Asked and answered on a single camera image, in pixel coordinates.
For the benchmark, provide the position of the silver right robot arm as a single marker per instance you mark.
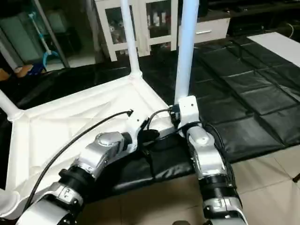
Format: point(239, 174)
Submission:
point(211, 164)

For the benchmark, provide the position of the white drawer unit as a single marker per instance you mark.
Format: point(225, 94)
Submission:
point(206, 30)

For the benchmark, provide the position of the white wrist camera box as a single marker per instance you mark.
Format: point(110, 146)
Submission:
point(136, 124)
point(188, 112)

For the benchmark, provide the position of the black work mat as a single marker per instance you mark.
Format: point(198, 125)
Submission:
point(234, 89)

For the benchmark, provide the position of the white flat panel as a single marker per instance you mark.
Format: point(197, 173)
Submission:
point(276, 44)

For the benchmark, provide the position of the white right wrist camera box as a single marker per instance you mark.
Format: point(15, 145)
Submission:
point(188, 112)

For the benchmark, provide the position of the white plastic table top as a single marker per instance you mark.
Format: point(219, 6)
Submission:
point(70, 112)

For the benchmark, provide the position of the white glass-door cabinet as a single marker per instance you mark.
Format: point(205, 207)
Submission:
point(140, 23)

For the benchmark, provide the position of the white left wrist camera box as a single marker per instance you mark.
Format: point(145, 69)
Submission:
point(136, 124)

